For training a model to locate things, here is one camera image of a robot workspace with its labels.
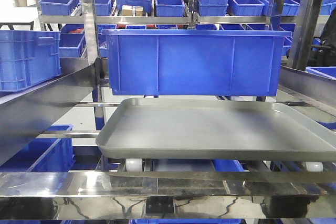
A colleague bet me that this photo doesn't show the blue crate left shelf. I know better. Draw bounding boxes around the blue crate left shelf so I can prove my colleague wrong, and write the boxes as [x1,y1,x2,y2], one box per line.
[1,30,61,92]

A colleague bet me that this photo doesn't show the white roller left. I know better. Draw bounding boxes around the white roller left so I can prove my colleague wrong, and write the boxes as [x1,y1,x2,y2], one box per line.
[125,158,143,172]

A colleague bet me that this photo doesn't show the cardboard box on shelf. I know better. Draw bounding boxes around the cardboard box on shelf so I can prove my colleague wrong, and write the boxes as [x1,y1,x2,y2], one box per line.
[122,5,144,17]

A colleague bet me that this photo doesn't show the blue bin top right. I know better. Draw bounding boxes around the blue bin top right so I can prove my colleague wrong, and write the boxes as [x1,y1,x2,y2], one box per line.
[228,0,265,16]

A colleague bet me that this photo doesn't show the blue bin top far left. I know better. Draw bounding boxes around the blue bin top far left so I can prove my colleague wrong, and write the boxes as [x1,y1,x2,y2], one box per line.
[39,0,78,16]

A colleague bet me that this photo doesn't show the grey plastic tray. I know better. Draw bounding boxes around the grey plastic tray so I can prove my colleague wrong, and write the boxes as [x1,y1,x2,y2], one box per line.
[96,98,335,162]

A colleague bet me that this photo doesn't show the blue bin top centre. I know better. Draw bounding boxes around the blue bin top centre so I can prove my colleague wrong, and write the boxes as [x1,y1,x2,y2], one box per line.
[155,0,185,17]

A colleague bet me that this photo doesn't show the large blue bin centre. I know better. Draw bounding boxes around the large blue bin centre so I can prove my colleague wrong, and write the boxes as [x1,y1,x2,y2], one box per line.
[103,29,290,96]

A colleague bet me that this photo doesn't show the stainless steel shelf rack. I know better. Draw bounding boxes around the stainless steel shelf rack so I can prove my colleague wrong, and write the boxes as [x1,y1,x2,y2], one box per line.
[0,0,336,221]

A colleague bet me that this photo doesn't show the blue bin lower left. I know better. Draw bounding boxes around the blue bin lower left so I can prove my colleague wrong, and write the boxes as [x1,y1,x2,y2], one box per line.
[1,138,76,172]

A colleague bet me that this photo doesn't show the white roller right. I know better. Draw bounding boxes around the white roller right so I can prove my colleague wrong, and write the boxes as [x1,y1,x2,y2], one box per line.
[305,162,323,172]

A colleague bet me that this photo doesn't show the white roller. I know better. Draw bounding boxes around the white roller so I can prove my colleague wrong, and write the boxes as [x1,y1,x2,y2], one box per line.
[125,158,143,172]
[305,162,323,172]

